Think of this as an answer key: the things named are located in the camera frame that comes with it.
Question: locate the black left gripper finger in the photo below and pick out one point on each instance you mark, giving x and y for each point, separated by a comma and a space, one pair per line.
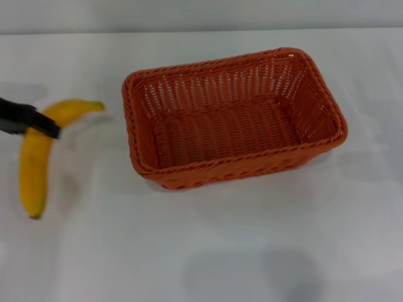
22, 114
11, 129

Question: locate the yellow banana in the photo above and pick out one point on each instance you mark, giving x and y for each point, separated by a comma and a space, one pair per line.
31, 176

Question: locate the orange woven plastic basket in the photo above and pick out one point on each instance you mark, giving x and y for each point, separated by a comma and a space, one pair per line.
233, 141

